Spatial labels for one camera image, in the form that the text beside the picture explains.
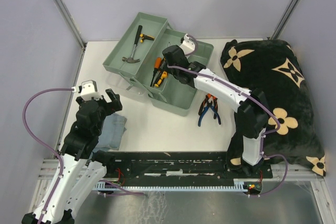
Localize blue handled pliers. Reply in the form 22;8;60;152
197;102;222;127

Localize right aluminium frame post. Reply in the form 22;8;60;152
267;0;301;40

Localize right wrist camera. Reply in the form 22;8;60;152
180;34;198;56

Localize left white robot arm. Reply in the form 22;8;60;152
22;86;122;223

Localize left aluminium frame post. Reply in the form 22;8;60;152
53;0;87;48

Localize folded blue denim cloth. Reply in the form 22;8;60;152
94;113;127;152

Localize small yellow black screwdriver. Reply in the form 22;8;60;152
154;76;165;88

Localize black floral blanket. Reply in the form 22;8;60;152
220;40;327;176

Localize orange handled screwdriver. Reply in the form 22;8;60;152
150;57;162;86

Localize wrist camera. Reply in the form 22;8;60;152
72;80;102;101
180;34;198;56

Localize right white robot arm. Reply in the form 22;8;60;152
162;45;269;177

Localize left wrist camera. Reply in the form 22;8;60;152
72;80;102;101

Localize orange black pliers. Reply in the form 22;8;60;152
197;93;222;127

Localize orange black nut driver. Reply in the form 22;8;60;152
153;59;168;88

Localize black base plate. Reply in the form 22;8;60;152
92;151;273;186

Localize black handled claw hammer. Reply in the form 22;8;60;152
122;25;142;63

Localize aluminium frame post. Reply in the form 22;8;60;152
53;0;87;48
267;0;301;40

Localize green plastic tool box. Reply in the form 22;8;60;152
103;12;214;116

